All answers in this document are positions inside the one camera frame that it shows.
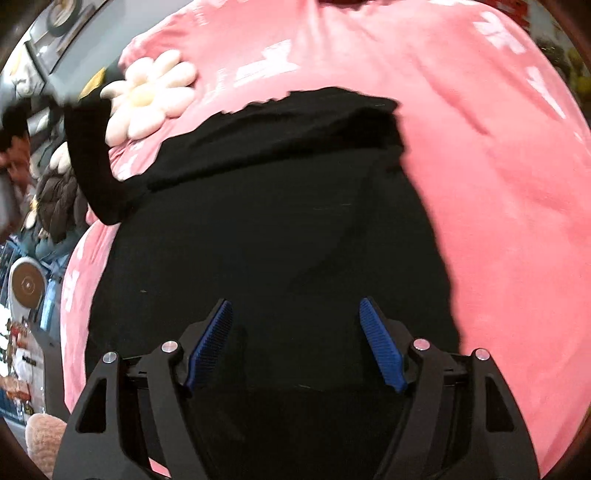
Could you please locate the framed wall picture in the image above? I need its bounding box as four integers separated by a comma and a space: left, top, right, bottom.
25, 0, 105, 74

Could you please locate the cream fluffy rug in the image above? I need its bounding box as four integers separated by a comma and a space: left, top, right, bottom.
25, 413, 67, 479

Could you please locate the dark brown quilted jacket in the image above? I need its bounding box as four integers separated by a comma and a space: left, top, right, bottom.
35, 168, 88, 244

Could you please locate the yellow pillow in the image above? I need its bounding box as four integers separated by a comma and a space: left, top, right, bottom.
79, 67, 106, 99

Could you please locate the black shirt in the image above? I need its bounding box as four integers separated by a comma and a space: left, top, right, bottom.
64, 88, 460, 479

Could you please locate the white daisy flower pillow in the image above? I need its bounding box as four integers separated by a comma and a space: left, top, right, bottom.
100, 49, 197, 148

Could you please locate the round white fan heater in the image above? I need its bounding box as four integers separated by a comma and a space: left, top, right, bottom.
8, 257, 47, 322

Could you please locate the pink fleece blanket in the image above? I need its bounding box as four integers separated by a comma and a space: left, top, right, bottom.
62, 1, 590, 477

